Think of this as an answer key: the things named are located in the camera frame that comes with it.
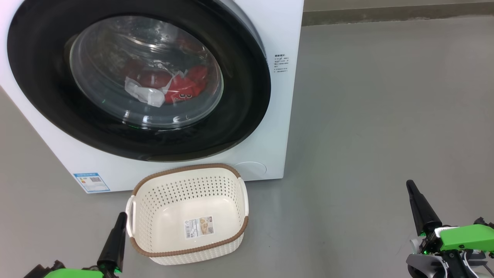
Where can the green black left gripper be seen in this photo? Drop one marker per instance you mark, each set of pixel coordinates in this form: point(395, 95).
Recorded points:
point(73, 273)

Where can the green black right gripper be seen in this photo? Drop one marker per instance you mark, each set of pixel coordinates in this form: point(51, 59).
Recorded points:
point(467, 237)

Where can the red and white garment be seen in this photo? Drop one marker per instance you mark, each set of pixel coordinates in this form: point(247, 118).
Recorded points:
point(181, 88)

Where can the black round glass washer door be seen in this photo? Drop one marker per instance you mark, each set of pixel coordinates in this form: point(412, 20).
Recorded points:
point(38, 77)

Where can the white front-load washing machine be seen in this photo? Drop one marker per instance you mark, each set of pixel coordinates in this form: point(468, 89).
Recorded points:
point(115, 173)

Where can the cream laundry basket brown rim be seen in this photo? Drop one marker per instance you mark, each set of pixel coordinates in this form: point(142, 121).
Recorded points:
point(166, 193)

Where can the blue energy label sticker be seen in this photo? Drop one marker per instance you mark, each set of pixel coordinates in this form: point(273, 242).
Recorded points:
point(92, 182)

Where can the paper product label sticker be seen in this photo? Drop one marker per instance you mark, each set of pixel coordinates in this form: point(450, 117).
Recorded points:
point(198, 227)

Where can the white grey wrist camera mount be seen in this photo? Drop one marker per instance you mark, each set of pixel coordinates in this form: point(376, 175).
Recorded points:
point(422, 266)

